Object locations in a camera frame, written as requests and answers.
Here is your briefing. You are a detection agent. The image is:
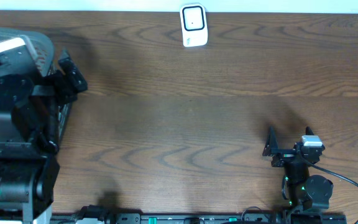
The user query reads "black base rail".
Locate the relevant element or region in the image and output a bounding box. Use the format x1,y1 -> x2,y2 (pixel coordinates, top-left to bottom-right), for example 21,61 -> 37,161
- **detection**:
50,205 -> 347,224

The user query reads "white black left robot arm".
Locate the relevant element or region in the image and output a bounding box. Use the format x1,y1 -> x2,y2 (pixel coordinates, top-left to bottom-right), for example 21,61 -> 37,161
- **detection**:
0,46 -> 88,223

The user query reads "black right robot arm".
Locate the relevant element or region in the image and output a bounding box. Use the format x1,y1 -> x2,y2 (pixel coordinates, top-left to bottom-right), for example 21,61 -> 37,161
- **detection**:
262,127 -> 333,223

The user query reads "grey plastic mesh basket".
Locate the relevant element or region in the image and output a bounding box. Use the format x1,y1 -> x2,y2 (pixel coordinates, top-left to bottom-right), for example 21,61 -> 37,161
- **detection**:
0,27 -> 72,143

